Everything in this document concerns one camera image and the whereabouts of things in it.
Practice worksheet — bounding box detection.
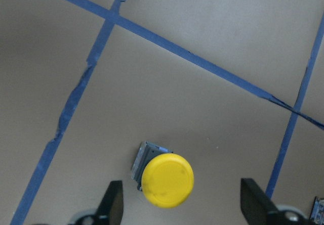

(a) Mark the yellow push button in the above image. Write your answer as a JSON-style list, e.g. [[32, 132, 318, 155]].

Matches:
[[131, 141, 194, 209]]

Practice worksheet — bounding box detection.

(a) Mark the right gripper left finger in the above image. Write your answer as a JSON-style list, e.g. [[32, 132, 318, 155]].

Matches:
[[95, 181, 124, 225]]

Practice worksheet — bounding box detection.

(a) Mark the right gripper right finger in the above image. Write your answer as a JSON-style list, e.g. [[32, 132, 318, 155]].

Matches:
[[240, 178, 289, 225]]

